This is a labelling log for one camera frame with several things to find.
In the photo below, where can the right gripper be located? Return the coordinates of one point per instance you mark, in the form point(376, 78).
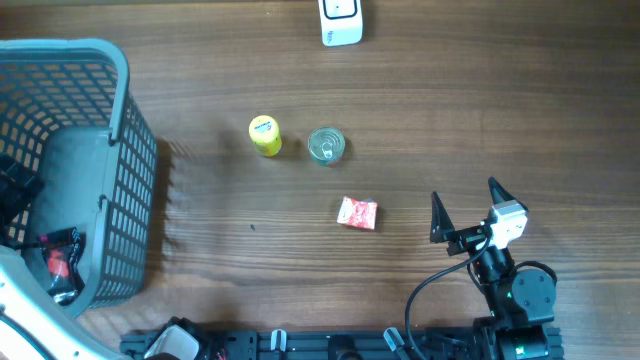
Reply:
point(443, 230)

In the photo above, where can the red juice carton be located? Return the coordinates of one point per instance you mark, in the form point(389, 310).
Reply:
point(357, 214)

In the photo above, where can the silver top tin can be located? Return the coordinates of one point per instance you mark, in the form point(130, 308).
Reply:
point(326, 146)

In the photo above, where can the yellow lid jar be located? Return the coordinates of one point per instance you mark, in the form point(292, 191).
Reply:
point(264, 132)

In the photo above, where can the black red snack packet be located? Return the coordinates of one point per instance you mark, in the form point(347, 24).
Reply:
point(62, 251)

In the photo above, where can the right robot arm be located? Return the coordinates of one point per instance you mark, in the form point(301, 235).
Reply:
point(520, 296)

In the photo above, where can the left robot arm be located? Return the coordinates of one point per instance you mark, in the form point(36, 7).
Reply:
point(30, 310)

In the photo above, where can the white barcode scanner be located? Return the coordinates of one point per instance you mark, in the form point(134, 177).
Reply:
point(341, 22)

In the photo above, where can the grey plastic mesh basket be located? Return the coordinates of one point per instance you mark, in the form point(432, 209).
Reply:
point(62, 101)

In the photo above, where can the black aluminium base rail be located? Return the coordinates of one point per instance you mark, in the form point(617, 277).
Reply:
point(446, 344)

